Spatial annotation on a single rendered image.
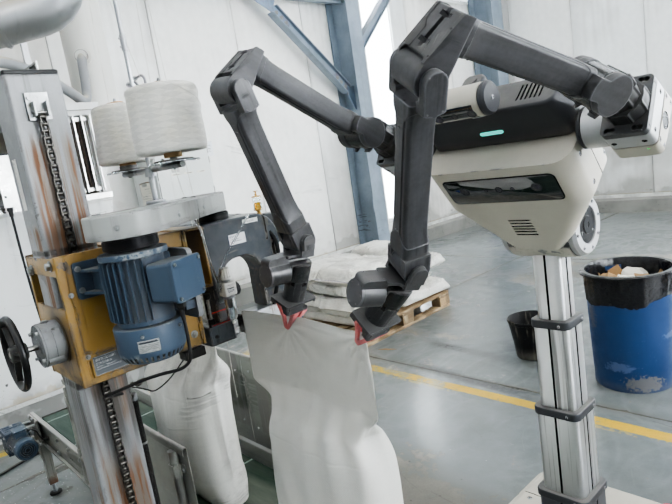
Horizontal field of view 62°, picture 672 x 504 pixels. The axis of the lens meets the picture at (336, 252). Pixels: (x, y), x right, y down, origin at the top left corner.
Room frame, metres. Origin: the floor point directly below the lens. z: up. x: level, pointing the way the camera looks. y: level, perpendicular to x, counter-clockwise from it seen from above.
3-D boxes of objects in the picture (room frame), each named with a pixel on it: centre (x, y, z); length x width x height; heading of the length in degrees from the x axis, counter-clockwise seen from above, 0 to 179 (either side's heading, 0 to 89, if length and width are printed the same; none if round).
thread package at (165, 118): (1.35, 0.34, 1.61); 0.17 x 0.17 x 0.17
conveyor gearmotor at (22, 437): (2.60, 1.65, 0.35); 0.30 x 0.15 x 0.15; 42
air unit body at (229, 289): (1.49, 0.30, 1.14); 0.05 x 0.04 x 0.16; 132
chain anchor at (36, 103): (1.32, 0.61, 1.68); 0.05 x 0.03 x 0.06; 132
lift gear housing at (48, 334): (1.30, 0.71, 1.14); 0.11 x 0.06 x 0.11; 42
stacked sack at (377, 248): (5.03, -0.46, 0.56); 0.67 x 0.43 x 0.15; 42
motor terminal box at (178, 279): (1.20, 0.35, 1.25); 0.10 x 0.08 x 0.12; 157
